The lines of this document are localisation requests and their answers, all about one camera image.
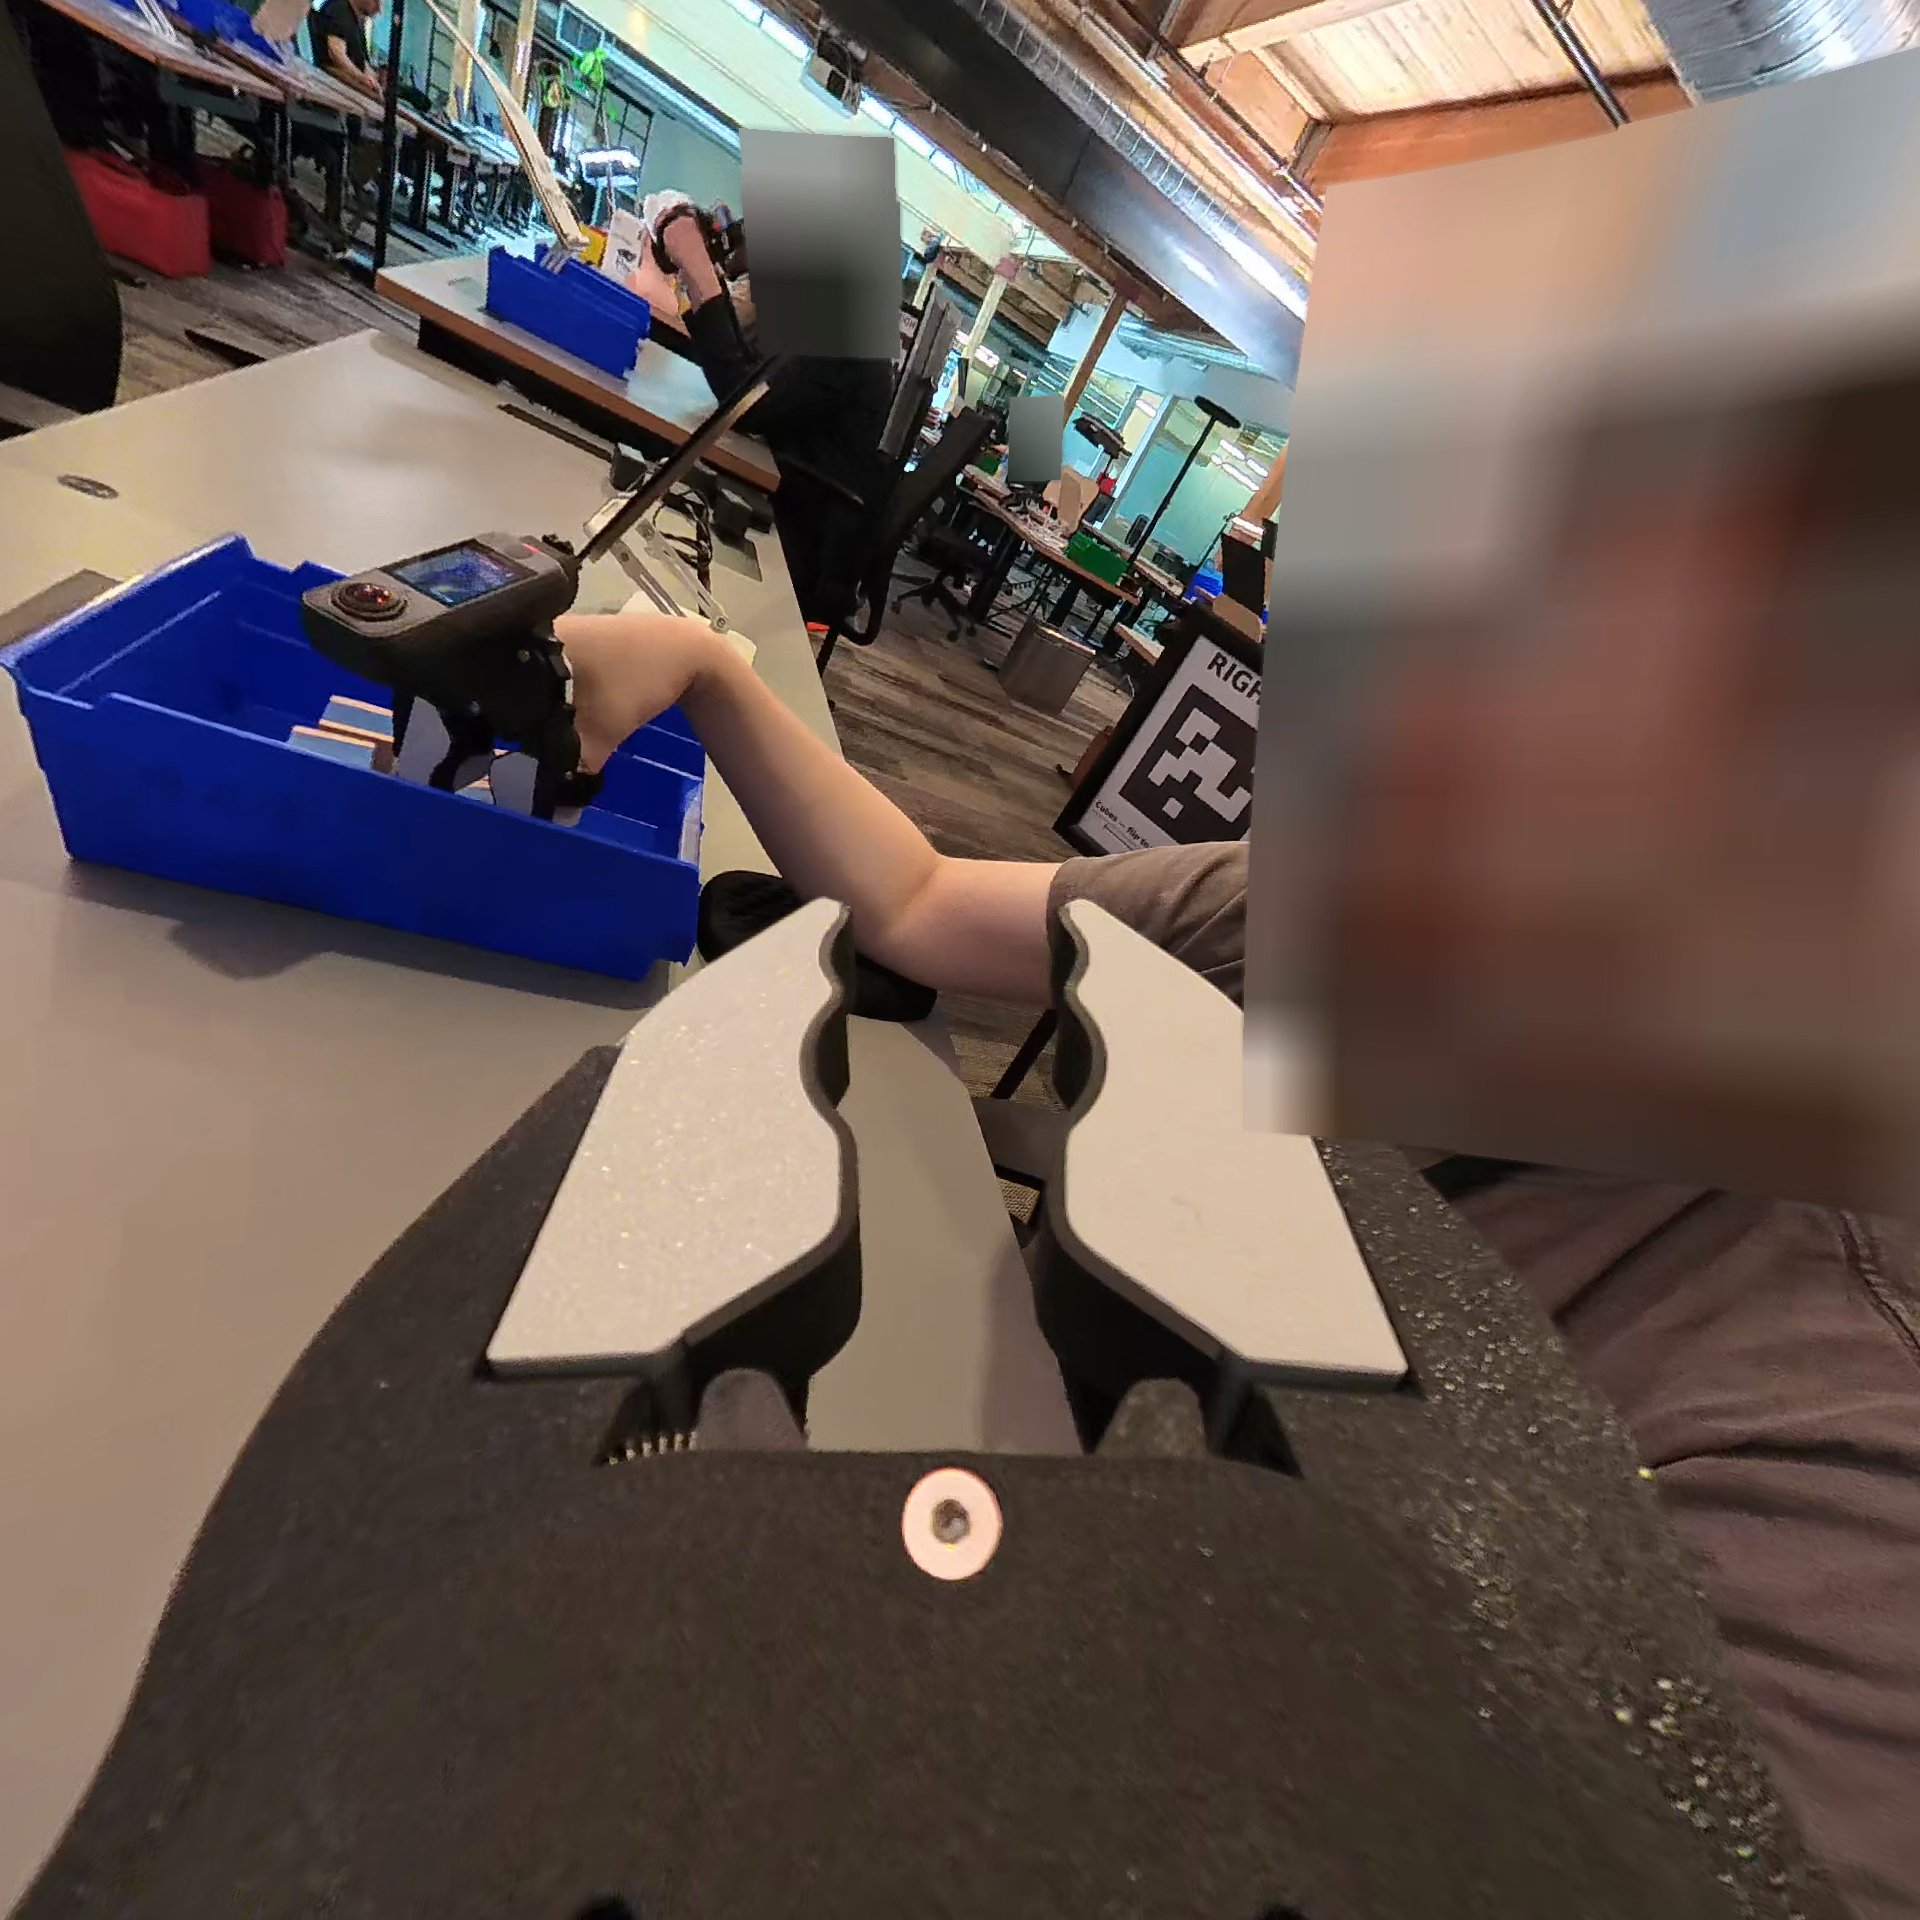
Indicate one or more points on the green storage bin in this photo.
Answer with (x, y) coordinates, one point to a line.
(1101, 561)

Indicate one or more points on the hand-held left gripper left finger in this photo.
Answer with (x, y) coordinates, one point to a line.
(694, 1188)

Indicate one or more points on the black wrist rest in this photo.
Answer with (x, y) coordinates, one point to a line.
(745, 916)

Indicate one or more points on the red storage bin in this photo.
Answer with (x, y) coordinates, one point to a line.
(248, 219)
(135, 219)

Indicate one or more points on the black display board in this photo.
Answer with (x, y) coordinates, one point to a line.
(678, 466)

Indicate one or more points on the black office chair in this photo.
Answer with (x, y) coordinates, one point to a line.
(916, 508)

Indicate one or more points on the white stand base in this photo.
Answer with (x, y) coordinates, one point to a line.
(678, 578)

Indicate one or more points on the grey waste bin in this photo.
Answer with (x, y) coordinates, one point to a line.
(1047, 669)

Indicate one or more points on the person's right forearm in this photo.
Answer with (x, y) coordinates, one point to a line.
(871, 856)

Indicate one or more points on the person's grey-brown shirt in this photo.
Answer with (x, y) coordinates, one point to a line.
(1155, 916)

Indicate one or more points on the person's right hand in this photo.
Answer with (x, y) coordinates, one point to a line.
(636, 677)

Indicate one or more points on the blue plastic bin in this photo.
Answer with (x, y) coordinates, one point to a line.
(377, 884)
(563, 308)

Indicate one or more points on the framed tag sign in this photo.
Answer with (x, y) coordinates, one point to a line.
(1187, 751)

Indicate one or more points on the person's dark trousers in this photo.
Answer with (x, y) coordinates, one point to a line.
(1803, 1498)

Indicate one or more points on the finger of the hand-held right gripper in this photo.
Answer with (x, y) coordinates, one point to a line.
(517, 779)
(423, 746)

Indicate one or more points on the wooden-edged work table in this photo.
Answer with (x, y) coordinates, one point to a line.
(662, 388)

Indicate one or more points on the silver ventilation duct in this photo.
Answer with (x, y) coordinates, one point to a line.
(1803, 39)

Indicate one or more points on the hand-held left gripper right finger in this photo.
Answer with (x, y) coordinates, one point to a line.
(1216, 1214)

